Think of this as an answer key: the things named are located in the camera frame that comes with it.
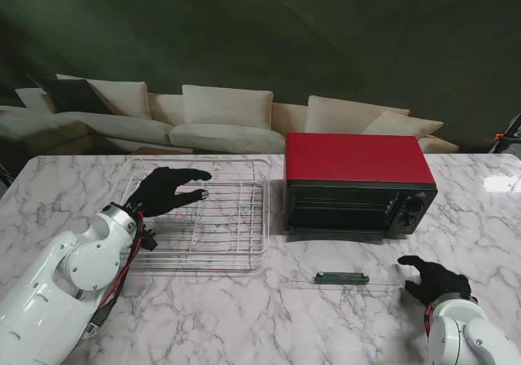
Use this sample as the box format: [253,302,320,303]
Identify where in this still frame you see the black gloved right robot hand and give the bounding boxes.
[397,254,473,307]

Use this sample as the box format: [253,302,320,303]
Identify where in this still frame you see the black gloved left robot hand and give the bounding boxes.
[124,167,213,218]

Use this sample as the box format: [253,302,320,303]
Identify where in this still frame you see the glass oven door black handle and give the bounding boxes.
[287,238,404,291]

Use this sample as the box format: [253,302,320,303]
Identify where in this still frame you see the red and black toaster oven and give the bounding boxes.
[283,132,440,242]

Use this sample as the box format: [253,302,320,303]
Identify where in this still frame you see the beige sectional sofa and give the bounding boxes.
[0,73,461,156]

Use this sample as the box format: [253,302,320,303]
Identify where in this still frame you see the beige sofa cushion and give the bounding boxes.
[182,84,274,130]
[56,73,148,120]
[304,95,410,134]
[15,87,56,113]
[361,109,444,136]

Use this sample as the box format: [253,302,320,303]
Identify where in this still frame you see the dark grey sofa cushion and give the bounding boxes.
[26,73,117,116]

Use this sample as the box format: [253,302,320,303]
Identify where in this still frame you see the black tripod with orange clamp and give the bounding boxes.
[486,113,521,154]

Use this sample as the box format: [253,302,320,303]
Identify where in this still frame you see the red black right arm cables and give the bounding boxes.
[422,302,436,337]

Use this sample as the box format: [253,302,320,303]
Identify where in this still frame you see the red black arm cables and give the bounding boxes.
[89,212,147,329]
[422,302,436,337]

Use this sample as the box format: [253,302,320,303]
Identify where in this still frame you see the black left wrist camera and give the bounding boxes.
[140,226,160,252]

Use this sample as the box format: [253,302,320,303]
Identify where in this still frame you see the white wire dish rack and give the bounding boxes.
[121,159,270,270]

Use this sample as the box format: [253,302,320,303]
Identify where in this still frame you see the red black left arm cables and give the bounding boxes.
[89,212,147,329]

